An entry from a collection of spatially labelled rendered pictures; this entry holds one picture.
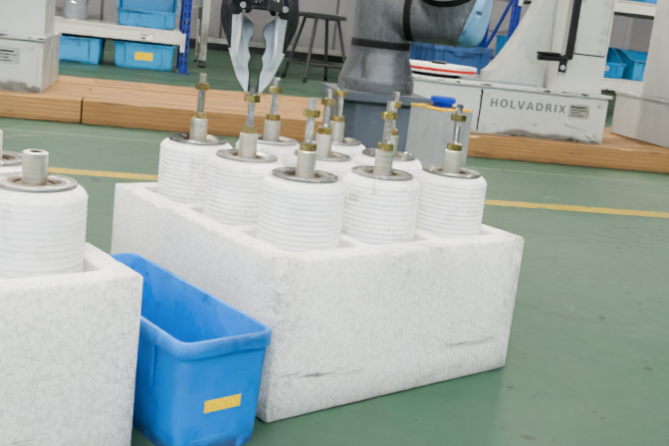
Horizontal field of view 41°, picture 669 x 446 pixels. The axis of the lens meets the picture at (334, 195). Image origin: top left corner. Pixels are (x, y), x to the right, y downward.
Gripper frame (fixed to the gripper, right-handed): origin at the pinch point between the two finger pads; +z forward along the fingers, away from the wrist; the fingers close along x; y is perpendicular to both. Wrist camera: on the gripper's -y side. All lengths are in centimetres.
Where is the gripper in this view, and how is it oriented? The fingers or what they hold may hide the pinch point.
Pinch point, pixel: (254, 81)
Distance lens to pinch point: 109.9
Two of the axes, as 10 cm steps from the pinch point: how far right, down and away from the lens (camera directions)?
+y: 0.7, 1.9, -9.8
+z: -1.1, 9.8, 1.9
